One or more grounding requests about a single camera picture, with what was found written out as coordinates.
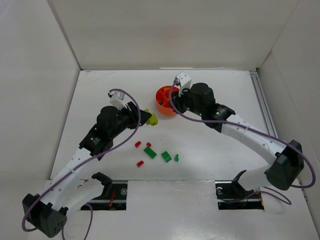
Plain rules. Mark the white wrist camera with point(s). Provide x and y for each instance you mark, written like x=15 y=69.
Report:
x=183 y=81
x=117 y=99

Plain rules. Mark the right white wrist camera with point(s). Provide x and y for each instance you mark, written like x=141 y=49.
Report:
x=183 y=81

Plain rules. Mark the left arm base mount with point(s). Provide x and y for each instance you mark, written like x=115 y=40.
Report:
x=113 y=196

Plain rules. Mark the aluminium rail right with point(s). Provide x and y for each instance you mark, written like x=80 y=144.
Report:
x=263 y=105

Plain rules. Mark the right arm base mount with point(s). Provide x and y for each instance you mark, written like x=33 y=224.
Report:
x=232 y=196

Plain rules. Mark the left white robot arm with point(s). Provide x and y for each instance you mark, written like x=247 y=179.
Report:
x=80 y=180

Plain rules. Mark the orange round divided container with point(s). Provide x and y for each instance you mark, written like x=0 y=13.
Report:
x=163 y=96

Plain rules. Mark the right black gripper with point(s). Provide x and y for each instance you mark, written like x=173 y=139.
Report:
x=176 y=101

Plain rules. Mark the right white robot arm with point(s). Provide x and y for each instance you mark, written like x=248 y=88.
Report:
x=284 y=160

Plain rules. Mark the green square lego brick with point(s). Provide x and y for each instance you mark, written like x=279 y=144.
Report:
x=166 y=156

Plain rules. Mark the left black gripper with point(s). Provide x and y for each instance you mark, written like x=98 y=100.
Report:
x=135 y=115

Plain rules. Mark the small green sloped lego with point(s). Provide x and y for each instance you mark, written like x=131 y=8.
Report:
x=176 y=158

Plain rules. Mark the small red lego upper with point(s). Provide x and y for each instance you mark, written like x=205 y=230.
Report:
x=137 y=144

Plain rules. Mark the red lego brick lower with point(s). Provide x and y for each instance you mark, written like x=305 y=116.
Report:
x=140 y=163

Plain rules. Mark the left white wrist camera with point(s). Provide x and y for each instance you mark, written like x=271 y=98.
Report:
x=117 y=99

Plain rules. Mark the green long lego brick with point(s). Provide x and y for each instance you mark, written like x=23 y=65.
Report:
x=150 y=152

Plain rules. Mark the lime long lego brick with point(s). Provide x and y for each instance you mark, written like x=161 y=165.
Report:
x=153 y=120

